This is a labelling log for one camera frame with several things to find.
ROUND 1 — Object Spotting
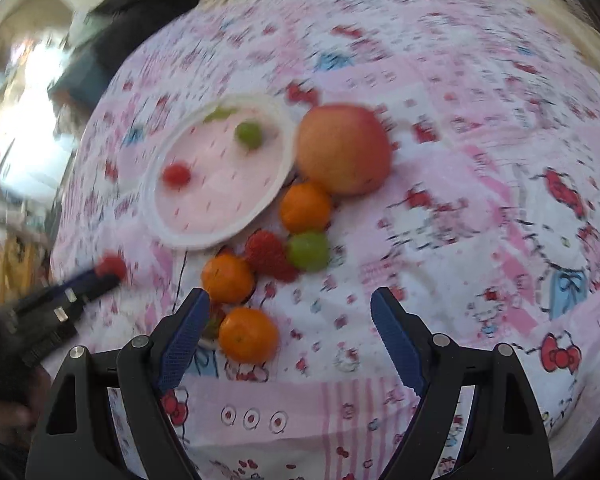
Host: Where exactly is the spiky red rambutan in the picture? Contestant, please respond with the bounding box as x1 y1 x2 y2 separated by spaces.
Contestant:
244 230 298 283

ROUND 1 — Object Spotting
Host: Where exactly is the small red round fruit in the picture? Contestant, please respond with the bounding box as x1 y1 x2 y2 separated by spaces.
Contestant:
160 162 192 190

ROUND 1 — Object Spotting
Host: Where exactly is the white strawberry pattern plate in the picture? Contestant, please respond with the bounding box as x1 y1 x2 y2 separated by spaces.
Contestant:
140 93 298 250

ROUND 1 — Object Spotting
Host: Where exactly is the left hand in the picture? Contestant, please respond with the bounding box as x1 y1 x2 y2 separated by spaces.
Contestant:
0 366 52 448

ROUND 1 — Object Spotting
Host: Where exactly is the dark blanket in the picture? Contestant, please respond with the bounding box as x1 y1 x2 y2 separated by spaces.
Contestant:
47 0 200 110

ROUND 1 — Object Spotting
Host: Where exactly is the red strawberry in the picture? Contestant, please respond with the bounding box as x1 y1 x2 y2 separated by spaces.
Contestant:
201 304 226 340

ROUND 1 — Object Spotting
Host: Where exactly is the pink cartoon cat bedsheet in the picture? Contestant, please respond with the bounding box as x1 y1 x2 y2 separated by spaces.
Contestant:
52 0 600 479

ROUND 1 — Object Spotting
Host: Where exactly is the orange tangerine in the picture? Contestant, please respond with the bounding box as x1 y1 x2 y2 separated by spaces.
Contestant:
200 252 256 304
218 307 279 365
278 182 332 234

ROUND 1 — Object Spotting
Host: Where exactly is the large red apple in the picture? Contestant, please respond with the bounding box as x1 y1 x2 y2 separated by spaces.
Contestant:
296 103 392 196

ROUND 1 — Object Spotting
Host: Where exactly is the green lime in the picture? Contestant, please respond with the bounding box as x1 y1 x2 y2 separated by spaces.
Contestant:
286 232 330 272
234 122 263 151

